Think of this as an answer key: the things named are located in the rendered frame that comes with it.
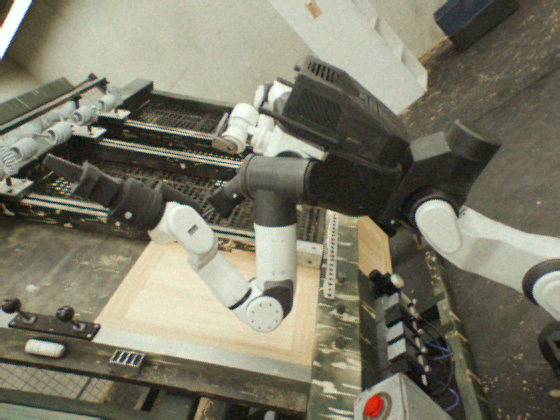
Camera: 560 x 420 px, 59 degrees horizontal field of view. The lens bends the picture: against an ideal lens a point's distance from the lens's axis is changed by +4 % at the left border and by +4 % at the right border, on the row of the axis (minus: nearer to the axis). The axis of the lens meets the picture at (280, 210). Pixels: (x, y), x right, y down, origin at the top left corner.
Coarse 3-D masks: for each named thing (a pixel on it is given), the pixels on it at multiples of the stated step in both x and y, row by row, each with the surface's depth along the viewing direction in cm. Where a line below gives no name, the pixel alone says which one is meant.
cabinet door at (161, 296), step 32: (160, 256) 152; (224, 256) 156; (128, 288) 138; (160, 288) 140; (192, 288) 141; (96, 320) 126; (128, 320) 127; (160, 320) 129; (192, 320) 130; (224, 320) 131; (288, 320) 135; (256, 352) 123; (288, 352) 124
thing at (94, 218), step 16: (16, 160) 158; (0, 192) 157; (16, 192) 158; (0, 208) 162; (16, 208) 162; (32, 208) 161; (48, 208) 160; (64, 208) 160; (80, 208) 161; (96, 208) 162; (64, 224) 162; (80, 224) 162; (96, 224) 161; (112, 224) 160; (208, 224) 162; (144, 240) 161; (224, 240) 157; (240, 240) 156; (304, 256) 156; (320, 256) 155
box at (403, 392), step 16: (384, 384) 91; (400, 384) 88; (384, 400) 88; (400, 400) 85; (416, 400) 88; (432, 400) 92; (400, 416) 83; (416, 416) 84; (432, 416) 89; (448, 416) 93
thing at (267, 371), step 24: (0, 312) 122; (0, 336) 120; (24, 336) 119; (48, 336) 118; (96, 336) 118; (120, 336) 119; (144, 336) 120; (168, 360) 117; (192, 360) 116; (216, 360) 116; (240, 360) 117; (264, 360) 118; (264, 384) 116; (288, 384) 115
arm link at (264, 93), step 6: (264, 84) 158; (270, 84) 154; (276, 84) 153; (282, 84) 151; (258, 90) 160; (264, 90) 157; (270, 90) 153; (276, 90) 148; (282, 90) 145; (288, 90) 144; (258, 96) 159; (264, 96) 155; (270, 96) 152; (276, 96) 145; (258, 102) 158; (264, 102) 158; (270, 102) 151; (258, 108) 161
